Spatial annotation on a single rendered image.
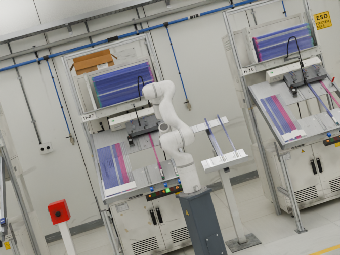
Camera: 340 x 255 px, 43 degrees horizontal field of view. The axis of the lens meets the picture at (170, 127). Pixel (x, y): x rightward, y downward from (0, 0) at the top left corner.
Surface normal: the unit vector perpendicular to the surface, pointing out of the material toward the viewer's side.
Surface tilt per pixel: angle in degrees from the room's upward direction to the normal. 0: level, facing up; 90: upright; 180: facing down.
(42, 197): 90
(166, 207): 90
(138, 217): 90
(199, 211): 90
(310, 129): 44
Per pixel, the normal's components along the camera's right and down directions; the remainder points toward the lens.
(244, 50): 0.11, 0.07
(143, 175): -0.14, -0.66
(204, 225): 0.42, -0.04
